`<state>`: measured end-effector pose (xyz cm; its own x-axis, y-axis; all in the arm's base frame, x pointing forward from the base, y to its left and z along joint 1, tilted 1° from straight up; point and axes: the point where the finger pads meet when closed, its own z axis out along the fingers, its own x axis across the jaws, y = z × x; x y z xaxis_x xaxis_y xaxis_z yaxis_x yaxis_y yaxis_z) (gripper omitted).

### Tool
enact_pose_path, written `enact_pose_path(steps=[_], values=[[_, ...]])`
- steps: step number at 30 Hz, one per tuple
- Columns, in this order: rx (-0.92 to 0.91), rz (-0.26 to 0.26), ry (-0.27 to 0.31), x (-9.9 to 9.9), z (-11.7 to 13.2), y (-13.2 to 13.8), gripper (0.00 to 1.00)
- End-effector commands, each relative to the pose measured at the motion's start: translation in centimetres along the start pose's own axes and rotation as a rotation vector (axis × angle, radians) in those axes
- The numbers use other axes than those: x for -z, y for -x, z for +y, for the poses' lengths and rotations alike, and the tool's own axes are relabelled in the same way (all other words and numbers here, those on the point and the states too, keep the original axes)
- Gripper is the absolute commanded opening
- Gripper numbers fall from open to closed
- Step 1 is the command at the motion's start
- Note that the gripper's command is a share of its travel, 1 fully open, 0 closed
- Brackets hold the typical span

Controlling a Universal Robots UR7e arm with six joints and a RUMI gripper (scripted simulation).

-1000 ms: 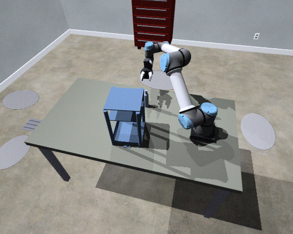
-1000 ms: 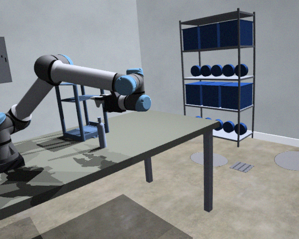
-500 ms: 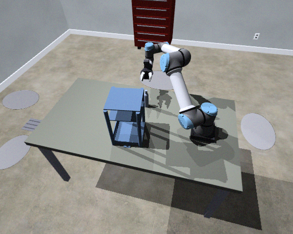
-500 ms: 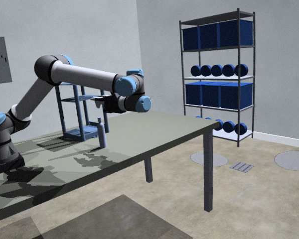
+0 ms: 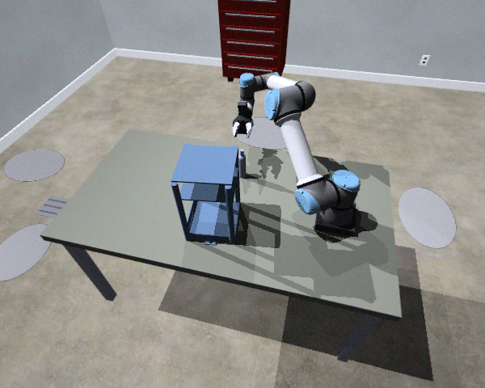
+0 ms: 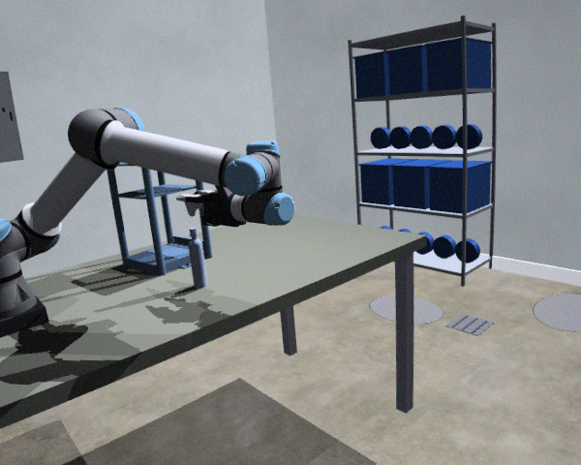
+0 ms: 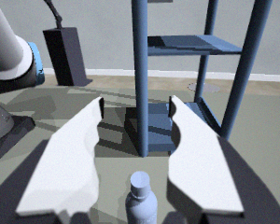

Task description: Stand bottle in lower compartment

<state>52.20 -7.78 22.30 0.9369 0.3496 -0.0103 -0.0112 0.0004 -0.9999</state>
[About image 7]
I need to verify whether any light blue bottle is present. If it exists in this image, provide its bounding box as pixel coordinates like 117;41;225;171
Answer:
125;172;157;224

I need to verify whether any blue shelving unit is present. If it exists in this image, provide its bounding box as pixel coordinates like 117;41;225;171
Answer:
132;0;273;157

